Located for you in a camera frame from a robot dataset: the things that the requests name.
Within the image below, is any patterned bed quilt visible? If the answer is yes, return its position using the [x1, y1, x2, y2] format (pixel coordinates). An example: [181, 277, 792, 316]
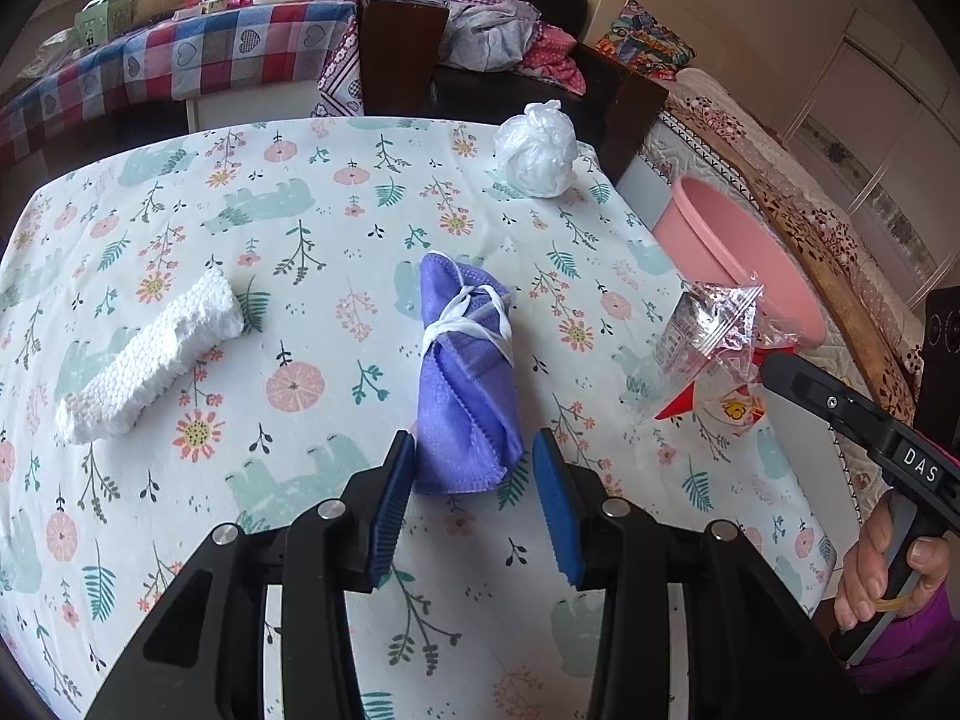
[645, 67, 931, 428]

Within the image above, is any pink plastic bin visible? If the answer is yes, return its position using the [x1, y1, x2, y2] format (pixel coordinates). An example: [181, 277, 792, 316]
[651, 176, 827, 350]

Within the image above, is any white knotted plastic bag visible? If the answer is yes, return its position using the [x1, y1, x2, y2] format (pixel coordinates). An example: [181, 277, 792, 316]
[493, 101, 578, 197]

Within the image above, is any grey crumpled garment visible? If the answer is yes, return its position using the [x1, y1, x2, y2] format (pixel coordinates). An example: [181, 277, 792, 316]
[439, 0, 541, 72]

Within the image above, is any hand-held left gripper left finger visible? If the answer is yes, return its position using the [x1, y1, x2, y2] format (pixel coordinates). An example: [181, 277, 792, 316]
[84, 429, 417, 720]

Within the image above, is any green paper box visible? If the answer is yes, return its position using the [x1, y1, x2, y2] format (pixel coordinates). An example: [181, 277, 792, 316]
[73, 0, 136, 50]

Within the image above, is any white wardrobe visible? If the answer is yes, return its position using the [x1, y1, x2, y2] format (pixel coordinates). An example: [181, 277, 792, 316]
[780, 0, 960, 316]

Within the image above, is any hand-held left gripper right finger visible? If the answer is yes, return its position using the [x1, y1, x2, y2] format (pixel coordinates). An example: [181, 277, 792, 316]
[531, 427, 860, 720]

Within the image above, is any person's right hand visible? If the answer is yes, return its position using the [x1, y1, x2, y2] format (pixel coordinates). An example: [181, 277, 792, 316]
[834, 495, 960, 632]

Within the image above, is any person's right forearm purple sleeve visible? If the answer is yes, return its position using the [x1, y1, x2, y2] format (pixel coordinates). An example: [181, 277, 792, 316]
[851, 583, 960, 695]

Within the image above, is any pink patterned garment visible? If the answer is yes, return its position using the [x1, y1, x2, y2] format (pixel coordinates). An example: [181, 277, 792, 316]
[517, 22, 586, 95]

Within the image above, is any red white patterned cloth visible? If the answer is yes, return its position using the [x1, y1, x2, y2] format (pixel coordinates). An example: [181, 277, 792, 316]
[313, 19, 365, 119]

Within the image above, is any white foam net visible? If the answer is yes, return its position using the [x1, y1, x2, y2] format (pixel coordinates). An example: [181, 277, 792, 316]
[56, 264, 247, 445]

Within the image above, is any colourful patterned pillow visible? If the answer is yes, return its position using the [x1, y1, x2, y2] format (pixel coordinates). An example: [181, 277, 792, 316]
[596, 0, 697, 80]

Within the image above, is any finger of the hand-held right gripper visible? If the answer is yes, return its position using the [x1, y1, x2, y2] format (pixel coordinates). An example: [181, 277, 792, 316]
[757, 351, 877, 460]

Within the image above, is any checkered heart tablecloth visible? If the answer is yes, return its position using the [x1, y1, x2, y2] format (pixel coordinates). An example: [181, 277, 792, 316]
[0, 0, 359, 158]

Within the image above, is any clear red printed plastic bag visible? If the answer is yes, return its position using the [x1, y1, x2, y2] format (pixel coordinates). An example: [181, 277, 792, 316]
[626, 281, 796, 428]

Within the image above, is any purple face mask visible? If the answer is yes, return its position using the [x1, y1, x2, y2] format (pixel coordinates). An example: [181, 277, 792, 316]
[414, 251, 526, 497]

